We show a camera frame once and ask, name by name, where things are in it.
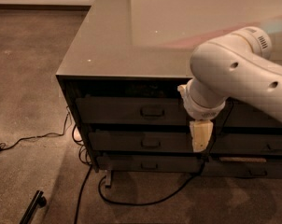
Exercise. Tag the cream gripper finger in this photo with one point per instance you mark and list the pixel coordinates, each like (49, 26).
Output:
(201, 131)

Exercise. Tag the dark grey drawer cabinet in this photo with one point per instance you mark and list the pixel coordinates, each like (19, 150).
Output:
(142, 49)

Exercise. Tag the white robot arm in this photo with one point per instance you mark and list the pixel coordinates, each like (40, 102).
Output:
(235, 65)

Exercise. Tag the black metal bar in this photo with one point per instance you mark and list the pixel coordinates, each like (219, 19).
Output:
(39, 200)

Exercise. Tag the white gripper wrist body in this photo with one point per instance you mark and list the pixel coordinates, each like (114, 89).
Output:
(199, 110)

